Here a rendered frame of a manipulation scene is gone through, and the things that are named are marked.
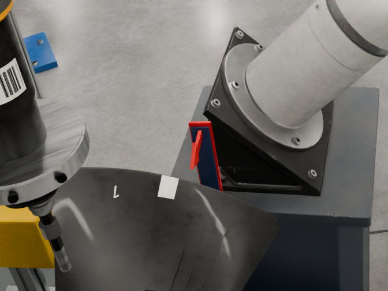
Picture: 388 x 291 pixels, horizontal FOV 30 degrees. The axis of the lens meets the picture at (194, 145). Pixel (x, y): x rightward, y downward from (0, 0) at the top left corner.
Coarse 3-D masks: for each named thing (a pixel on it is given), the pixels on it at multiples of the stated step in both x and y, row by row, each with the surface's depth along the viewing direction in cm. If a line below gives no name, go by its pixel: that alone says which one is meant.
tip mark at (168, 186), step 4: (164, 176) 72; (168, 176) 72; (164, 180) 71; (168, 180) 71; (172, 180) 71; (176, 180) 72; (160, 184) 71; (164, 184) 71; (168, 184) 71; (172, 184) 71; (176, 184) 71; (160, 188) 70; (164, 188) 70; (168, 188) 70; (172, 188) 71; (176, 188) 71; (160, 192) 70; (164, 192) 70; (168, 192) 70; (172, 192) 70; (160, 196) 69; (164, 196) 69; (168, 196) 70; (172, 196) 70
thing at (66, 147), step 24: (48, 120) 37; (72, 120) 36; (48, 144) 35; (72, 144) 35; (0, 168) 34; (24, 168) 34; (48, 168) 34; (72, 168) 35; (0, 192) 33; (24, 192) 34; (48, 192) 34
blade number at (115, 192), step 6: (108, 186) 70; (114, 186) 70; (120, 186) 70; (126, 186) 70; (108, 192) 69; (114, 192) 69; (120, 192) 69; (108, 198) 68; (114, 198) 69; (120, 198) 69
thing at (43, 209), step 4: (48, 200) 38; (52, 200) 39; (40, 204) 38; (44, 204) 38; (48, 204) 38; (52, 204) 39; (28, 208) 38; (32, 208) 38; (36, 208) 38; (40, 208) 38; (44, 208) 38; (48, 208) 38; (52, 208) 39; (32, 212) 39; (36, 212) 38; (40, 212) 38; (44, 212) 38; (48, 212) 39; (40, 216) 38
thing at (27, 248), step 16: (0, 208) 91; (16, 208) 90; (0, 224) 89; (16, 224) 89; (32, 224) 88; (0, 240) 91; (16, 240) 91; (32, 240) 90; (0, 256) 94; (16, 256) 93; (32, 256) 93; (48, 256) 92
